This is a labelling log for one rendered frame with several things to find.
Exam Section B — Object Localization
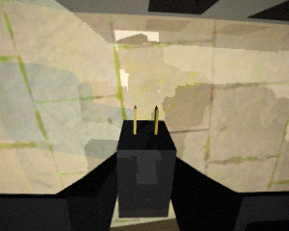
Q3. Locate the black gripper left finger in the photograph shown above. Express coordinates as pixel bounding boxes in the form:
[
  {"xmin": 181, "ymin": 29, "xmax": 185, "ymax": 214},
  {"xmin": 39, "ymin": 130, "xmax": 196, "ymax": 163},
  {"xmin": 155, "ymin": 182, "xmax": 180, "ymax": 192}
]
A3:
[{"xmin": 0, "ymin": 152, "xmax": 118, "ymax": 231}]

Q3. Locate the black two-prong plug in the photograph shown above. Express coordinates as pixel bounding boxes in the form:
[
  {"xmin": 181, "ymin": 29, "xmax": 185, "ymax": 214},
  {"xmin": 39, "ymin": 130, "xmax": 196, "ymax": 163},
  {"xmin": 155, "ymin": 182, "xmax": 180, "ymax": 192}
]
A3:
[{"xmin": 117, "ymin": 105, "xmax": 177, "ymax": 218}]

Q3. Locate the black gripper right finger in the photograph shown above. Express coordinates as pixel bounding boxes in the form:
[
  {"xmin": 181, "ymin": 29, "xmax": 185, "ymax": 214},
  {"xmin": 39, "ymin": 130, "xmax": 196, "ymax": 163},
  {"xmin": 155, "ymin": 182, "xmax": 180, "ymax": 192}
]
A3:
[{"xmin": 171, "ymin": 157, "xmax": 289, "ymax": 231}]

